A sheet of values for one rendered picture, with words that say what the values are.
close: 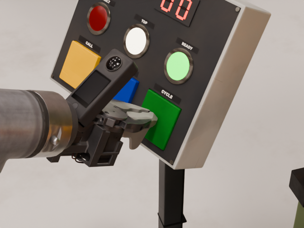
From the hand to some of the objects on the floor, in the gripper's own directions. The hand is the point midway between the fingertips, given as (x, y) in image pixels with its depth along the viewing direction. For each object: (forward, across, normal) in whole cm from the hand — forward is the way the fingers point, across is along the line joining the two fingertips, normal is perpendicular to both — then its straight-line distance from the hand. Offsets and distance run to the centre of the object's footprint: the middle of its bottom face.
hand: (151, 114), depth 105 cm
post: (+63, -9, -82) cm, 104 cm away
